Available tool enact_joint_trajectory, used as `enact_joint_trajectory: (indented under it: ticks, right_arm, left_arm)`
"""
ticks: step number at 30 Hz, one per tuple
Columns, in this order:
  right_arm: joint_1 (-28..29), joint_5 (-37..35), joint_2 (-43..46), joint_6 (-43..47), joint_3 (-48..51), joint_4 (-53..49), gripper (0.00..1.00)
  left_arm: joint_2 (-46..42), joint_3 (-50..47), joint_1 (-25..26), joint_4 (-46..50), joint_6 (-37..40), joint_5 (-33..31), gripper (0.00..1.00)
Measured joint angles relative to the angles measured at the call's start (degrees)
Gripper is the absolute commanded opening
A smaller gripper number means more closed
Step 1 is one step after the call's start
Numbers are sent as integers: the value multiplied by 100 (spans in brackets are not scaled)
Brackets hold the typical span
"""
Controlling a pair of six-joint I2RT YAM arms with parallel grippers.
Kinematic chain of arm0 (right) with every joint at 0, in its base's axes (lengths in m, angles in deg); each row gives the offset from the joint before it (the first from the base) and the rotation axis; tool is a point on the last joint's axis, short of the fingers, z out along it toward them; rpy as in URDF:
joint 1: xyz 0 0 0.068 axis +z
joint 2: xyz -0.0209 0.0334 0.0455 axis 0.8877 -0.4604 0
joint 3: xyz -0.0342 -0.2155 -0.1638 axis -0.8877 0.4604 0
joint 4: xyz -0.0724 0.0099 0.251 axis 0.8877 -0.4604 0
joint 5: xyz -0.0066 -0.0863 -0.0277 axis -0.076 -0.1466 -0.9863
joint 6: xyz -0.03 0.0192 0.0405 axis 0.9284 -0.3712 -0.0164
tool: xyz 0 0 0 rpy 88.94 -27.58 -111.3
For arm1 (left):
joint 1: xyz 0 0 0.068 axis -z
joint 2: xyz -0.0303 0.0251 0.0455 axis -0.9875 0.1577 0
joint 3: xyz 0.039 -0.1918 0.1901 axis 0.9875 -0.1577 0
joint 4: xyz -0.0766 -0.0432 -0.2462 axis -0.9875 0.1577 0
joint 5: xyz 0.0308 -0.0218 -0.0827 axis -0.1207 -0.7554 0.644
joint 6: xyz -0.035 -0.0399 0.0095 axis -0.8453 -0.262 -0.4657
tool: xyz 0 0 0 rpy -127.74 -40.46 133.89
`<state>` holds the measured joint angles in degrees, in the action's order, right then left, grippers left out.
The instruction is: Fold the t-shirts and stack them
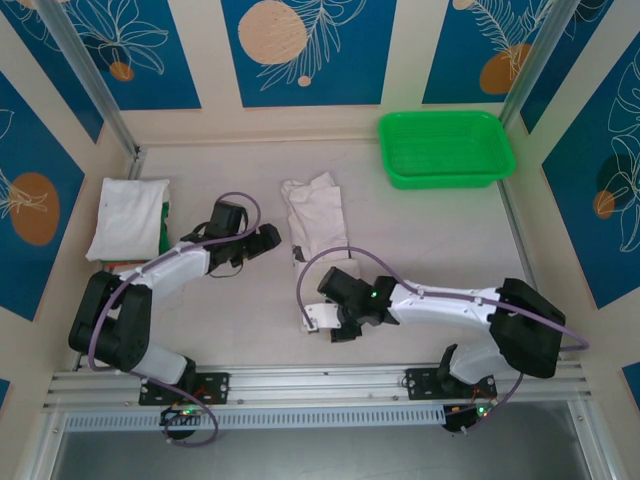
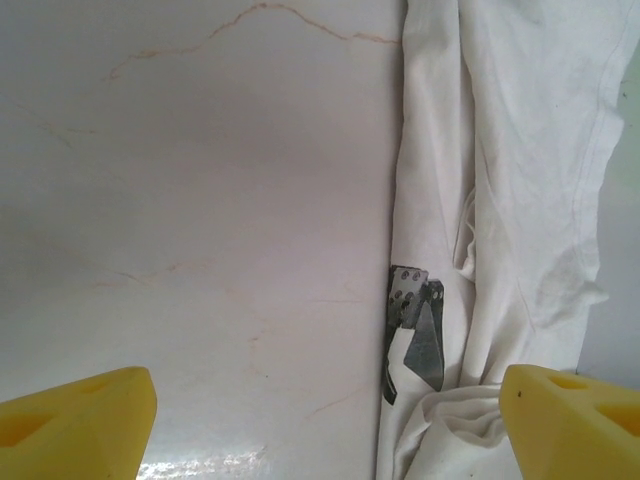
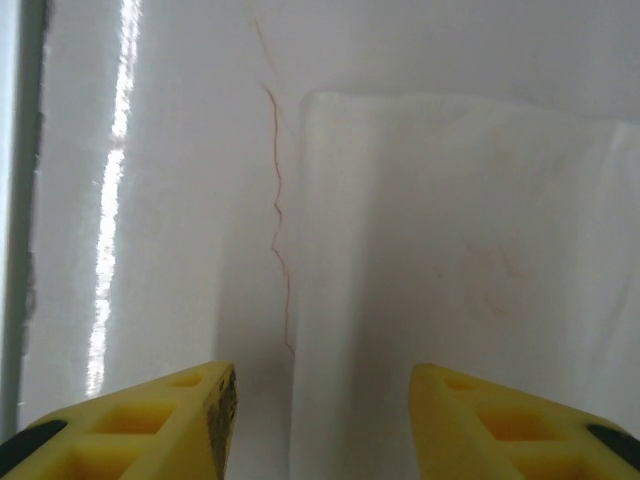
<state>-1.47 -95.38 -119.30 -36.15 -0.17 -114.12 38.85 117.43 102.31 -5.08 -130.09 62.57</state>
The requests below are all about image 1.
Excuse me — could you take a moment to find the aluminium side rail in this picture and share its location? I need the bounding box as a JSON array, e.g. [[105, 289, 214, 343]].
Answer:
[[499, 177, 589, 381], [74, 144, 147, 374]]

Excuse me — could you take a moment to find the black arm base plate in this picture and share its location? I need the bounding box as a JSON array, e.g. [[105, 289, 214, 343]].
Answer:
[[403, 367, 499, 401], [138, 372, 231, 406]]

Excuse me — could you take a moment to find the white t-shirt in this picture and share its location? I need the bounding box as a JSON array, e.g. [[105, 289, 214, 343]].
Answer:
[[279, 172, 362, 337], [84, 176, 170, 262]]

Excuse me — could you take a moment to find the green plastic basket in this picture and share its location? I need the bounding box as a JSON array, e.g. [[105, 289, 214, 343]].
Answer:
[[377, 110, 516, 191]]

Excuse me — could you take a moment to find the folded white t-shirt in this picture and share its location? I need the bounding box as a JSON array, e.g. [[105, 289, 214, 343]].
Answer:
[[84, 176, 170, 262]]

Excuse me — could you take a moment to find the aluminium frame rail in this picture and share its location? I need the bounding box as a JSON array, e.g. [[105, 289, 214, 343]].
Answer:
[[42, 367, 596, 414]]

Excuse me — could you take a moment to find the aluminium frame post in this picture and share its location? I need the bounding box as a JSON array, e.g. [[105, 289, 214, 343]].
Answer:
[[496, 0, 575, 132], [37, 0, 146, 164]]

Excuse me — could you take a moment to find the blue floral wall panel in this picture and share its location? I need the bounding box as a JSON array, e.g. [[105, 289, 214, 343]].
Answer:
[[0, 72, 86, 322], [422, 0, 554, 106], [222, 0, 399, 108], [519, 0, 617, 135], [64, 0, 202, 112], [542, 47, 640, 311], [0, 0, 105, 145]]

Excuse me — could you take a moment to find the grey slotted cable duct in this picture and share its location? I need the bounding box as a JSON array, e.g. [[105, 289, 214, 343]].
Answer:
[[63, 405, 446, 432]]

